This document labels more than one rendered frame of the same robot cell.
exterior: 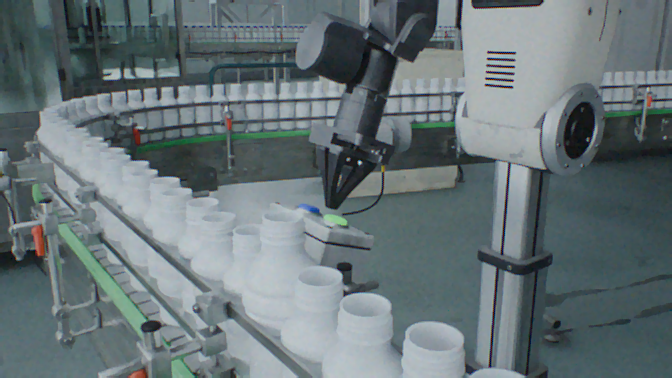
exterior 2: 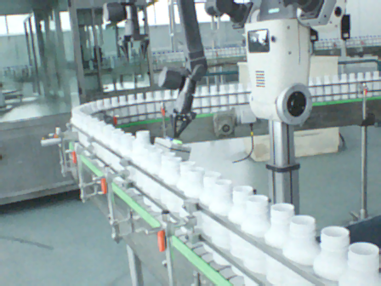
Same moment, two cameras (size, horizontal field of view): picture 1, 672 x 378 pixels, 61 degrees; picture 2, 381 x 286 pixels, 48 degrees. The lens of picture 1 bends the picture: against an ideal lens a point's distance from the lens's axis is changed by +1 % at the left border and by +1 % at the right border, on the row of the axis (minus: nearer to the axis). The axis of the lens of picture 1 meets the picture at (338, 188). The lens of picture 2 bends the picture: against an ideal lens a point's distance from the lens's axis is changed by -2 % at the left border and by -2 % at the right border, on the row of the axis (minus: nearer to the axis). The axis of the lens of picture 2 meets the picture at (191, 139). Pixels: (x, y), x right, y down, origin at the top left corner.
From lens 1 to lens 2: 0.81 m
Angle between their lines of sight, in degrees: 12
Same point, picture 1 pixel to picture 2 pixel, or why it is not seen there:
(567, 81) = (285, 82)
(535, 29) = (268, 61)
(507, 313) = (278, 191)
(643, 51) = not seen: outside the picture
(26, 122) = (61, 119)
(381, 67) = (189, 83)
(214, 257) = (127, 150)
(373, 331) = (156, 156)
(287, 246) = (143, 140)
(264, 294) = (136, 154)
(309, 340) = (145, 163)
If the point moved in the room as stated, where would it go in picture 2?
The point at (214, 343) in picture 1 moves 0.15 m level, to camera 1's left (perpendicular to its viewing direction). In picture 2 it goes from (125, 173) to (78, 174)
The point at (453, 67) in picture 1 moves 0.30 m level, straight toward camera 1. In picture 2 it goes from (330, 68) to (327, 70)
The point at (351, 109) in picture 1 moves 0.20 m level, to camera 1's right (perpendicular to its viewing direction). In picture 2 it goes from (179, 100) to (240, 96)
